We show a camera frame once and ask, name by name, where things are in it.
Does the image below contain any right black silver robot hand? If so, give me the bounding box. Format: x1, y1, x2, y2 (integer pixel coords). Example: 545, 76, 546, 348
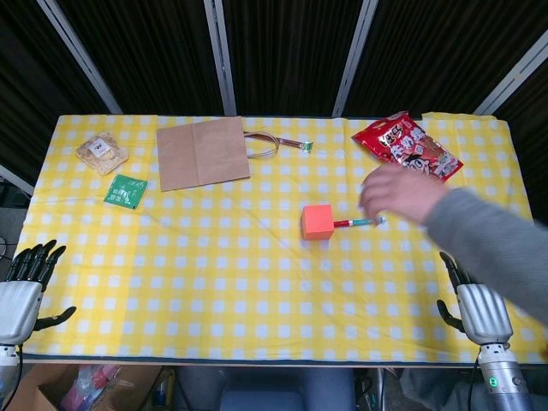
436, 251, 514, 346

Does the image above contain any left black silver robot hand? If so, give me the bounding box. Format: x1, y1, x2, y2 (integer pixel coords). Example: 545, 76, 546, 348
0, 239, 77, 346

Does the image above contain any person's bare hand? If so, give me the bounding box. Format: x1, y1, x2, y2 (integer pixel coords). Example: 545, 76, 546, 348
358, 162, 450, 226

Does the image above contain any red capped marker pen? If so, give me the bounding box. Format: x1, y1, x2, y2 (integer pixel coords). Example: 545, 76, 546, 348
332, 217, 386, 229

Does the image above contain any pink orange cube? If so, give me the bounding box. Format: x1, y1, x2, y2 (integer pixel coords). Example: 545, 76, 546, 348
301, 204, 337, 241

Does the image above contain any red snack bag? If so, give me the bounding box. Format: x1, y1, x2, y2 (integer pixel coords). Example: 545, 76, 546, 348
350, 110, 466, 184

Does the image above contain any cardboard box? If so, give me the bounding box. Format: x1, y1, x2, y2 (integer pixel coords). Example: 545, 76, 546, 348
3, 363, 164, 411

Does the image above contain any brown ribbon with green tag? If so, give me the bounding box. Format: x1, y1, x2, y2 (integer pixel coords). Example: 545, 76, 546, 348
273, 136, 313, 153

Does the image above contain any green sachet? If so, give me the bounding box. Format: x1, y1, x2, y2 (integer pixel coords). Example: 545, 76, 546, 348
103, 174, 149, 211

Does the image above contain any black pleated curtain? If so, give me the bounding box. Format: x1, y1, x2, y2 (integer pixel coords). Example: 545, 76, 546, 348
0, 0, 548, 206

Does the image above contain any clear packet of biscuits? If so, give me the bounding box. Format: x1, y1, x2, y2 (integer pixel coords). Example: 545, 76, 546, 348
75, 132, 129, 176

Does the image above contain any yellow white checked tablecloth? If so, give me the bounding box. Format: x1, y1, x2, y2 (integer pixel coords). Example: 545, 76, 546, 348
16, 111, 548, 365

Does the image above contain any brown paper bag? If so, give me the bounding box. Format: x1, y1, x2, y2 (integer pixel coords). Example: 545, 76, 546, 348
156, 116, 282, 193

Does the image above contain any blue chair seat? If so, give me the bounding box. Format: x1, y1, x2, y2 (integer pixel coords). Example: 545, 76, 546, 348
217, 367, 356, 411

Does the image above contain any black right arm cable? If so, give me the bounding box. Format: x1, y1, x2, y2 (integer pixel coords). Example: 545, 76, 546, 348
465, 358, 480, 411

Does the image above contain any aluminium frame post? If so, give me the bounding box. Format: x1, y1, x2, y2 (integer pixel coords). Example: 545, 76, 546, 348
473, 40, 548, 116
36, 0, 123, 115
204, 0, 237, 116
0, 164, 35, 196
331, 0, 380, 117

